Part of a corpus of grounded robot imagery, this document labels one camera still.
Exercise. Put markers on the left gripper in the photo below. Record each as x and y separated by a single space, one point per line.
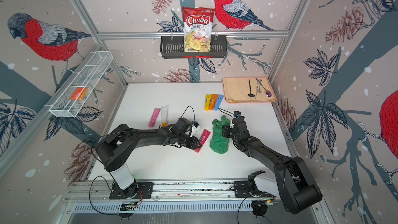
194 143

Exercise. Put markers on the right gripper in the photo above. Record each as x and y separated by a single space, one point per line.
225 130

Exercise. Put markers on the green cleaning cloth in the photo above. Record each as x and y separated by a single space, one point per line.
218 143

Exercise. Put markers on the red pink toothpaste tube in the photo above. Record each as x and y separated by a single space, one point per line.
205 135

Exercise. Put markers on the white toothpaste tube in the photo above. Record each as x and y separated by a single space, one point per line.
164 115

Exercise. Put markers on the magenta toothpaste tube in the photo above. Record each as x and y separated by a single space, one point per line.
154 117

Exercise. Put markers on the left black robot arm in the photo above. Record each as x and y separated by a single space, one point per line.
115 148

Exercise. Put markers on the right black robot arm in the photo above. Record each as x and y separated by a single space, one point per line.
297 187

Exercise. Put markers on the blue toothpaste tube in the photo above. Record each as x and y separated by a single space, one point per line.
218 102

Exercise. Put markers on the orange toothpaste tube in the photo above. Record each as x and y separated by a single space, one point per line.
213 100

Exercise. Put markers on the yellow toothpaste tube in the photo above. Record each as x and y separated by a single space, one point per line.
207 102

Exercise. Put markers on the black spoon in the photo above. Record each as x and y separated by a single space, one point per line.
250 94

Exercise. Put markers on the pink tray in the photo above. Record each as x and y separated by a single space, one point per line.
248 89

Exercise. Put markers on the iridescent purple spoon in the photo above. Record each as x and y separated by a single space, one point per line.
268 93

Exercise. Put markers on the orange packet in shelf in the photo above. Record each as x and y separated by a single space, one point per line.
79 94

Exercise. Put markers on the Chuba cassava chips bag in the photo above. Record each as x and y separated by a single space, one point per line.
197 26

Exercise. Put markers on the patterned handle utensil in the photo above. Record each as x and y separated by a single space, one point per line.
258 89

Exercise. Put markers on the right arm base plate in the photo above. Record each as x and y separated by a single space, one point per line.
245 188

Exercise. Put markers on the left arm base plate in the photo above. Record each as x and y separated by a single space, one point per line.
138 190

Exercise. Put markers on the black wire wall basket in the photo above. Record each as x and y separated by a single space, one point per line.
177 48

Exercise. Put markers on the white wire wall shelf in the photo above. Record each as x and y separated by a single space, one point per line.
88 75

